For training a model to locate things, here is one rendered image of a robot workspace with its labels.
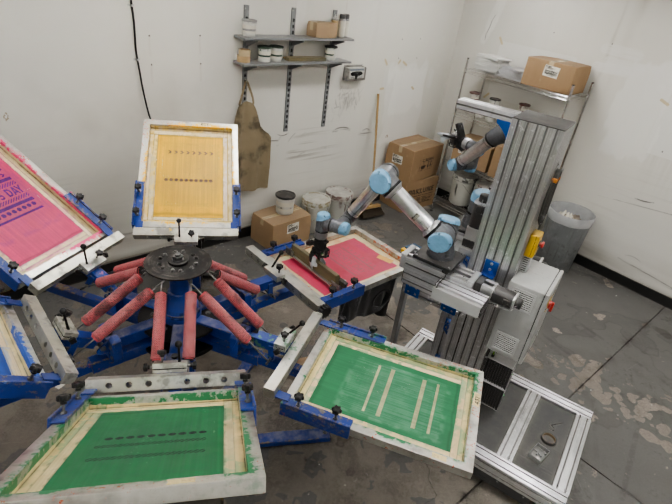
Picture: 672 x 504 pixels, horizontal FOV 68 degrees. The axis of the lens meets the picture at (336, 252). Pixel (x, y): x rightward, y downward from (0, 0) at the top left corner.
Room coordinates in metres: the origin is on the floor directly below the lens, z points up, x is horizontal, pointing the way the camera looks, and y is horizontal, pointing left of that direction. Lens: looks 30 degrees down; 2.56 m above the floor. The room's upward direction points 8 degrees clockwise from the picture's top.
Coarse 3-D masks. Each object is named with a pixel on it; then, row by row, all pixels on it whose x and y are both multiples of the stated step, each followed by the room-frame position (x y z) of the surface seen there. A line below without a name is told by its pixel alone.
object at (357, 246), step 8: (352, 240) 2.94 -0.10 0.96; (336, 248) 2.80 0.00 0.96; (352, 248) 2.83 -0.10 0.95; (360, 248) 2.84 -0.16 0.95; (368, 248) 2.86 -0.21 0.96; (288, 264) 2.52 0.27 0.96; (296, 264) 2.54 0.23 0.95; (328, 264) 2.59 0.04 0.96; (336, 264) 2.60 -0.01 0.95; (296, 272) 2.45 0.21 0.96; (304, 272) 2.46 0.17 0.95; (312, 272) 2.47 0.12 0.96
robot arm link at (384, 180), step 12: (384, 168) 2.35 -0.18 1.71; (372, 180) 2.30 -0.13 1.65; (384, 180) 2.28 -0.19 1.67; (396, 180) 2.31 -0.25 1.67; (384, 192) 2.27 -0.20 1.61; (396, 192) 2.28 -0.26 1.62; (396, 204) 2.29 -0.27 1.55; (408, 204) 2.26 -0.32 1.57; (408, 216) 2.26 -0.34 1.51; (420, 216) 2.24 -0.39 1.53; (420, 228) 2.24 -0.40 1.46; (432, 228) 2.20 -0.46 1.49; (444, 228) 2.22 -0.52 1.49; (432, 240) 2.18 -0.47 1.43; (444, 240) 2.16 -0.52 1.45
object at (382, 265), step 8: (368, 256) 2.75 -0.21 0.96; (376, 256) 2.77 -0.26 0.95; (376, 264) 2.67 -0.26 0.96; (384, 264) 2.68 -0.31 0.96; (392, 264) 2.70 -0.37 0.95; (336, 272) 2.51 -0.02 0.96; (344, 272) 2.52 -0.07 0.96; (368, 272) 2.56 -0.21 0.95; (376, 272) 2.57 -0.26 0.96; (312, 280) 2.39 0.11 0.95; (320, 280) 2.40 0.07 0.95; (360, 280) 2.46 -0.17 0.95; (320, 288) 2.32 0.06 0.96; (328, 288) 2.33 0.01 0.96
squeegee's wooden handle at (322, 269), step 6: (294, 246) 2.58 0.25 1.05; (300, 246) 2.58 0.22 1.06; (294, 252) 2.58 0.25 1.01; (300, 252) 2.54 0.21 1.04; (306, 252) 2.52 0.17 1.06; (300, 258) 2.53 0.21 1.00; (306, 258) 2.49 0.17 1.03; (306, 264) 2.49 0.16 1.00; (318, 264) 2.42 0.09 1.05; (324, 264) 2.41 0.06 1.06; (318, 270) 2.41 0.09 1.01; (324, 270) 2.38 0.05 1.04; (330, 270) 2.36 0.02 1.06; (324, 276) 2.37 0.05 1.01; (330, 276) 2.34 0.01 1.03; (336, 276) 2.31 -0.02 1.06; (330, 282) 2.33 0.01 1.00; (336, 282) 2.31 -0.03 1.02
